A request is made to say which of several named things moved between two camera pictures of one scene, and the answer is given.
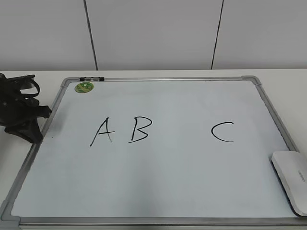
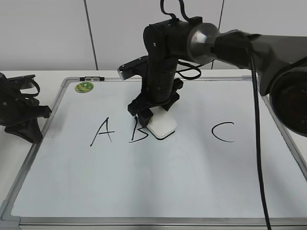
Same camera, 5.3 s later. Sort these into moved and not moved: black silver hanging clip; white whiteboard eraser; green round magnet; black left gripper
Moved: white whiteboard eraser
Not moved: black silver hanging clip; black left gripper; green round magnet
